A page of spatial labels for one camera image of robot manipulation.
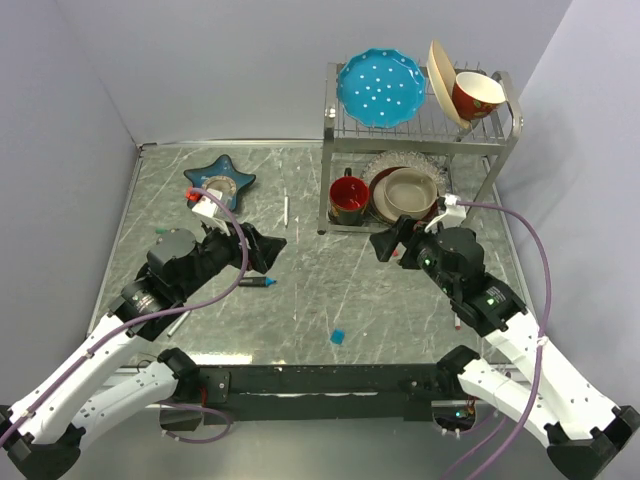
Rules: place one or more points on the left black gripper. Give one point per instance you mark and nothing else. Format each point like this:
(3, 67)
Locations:
(263, 249)

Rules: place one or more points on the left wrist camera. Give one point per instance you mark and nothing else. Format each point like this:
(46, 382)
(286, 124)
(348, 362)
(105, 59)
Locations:
(207, 208)

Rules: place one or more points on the red rimmed plate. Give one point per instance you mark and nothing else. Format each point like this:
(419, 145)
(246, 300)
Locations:
(376, 196)

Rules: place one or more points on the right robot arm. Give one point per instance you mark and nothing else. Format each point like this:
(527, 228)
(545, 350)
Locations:
(581, 429)

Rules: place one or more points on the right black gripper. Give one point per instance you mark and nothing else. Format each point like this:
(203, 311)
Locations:
(384, 242)

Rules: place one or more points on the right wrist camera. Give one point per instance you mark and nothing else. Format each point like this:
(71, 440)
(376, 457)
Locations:
(451, 214)

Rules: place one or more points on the red bowl white inside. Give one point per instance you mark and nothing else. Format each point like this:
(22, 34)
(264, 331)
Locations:
(475, 95)

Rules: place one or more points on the blue polka dot plate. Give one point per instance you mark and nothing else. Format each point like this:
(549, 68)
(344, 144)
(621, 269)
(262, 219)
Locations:
(381, 88)

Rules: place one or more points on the metal dish rack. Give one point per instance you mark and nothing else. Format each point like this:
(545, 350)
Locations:
(430, 132)

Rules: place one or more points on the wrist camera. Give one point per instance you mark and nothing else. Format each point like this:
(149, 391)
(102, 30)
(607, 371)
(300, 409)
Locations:
(451, 214)
(207, 208)

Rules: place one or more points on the white pen green tip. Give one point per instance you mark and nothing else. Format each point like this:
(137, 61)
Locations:
(286, 211)

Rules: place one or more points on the black base bar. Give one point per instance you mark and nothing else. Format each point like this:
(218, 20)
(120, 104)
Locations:
(323, 392)

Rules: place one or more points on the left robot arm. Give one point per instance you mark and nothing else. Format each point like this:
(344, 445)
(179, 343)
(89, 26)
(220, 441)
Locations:
(44, 433)

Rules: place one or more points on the white pen near left arm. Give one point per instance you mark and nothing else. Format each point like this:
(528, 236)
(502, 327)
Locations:
(178, 323)

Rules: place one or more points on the beige bowl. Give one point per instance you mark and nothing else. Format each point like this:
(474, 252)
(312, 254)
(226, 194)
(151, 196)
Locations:
(407, 191)

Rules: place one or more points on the cream plate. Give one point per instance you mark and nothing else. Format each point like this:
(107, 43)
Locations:
(442, 77)

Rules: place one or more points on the blue star shaped dish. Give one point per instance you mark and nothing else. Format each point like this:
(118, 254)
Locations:
(221, 176)

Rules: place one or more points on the black blue highlighter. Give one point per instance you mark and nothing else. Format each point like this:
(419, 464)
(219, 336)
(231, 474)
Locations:
(256, 282)

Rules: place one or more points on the red and black mug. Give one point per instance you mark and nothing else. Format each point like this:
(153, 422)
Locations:
(349, 199)

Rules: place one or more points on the blue pen cap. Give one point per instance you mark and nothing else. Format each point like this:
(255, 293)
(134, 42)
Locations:
(337, 337)

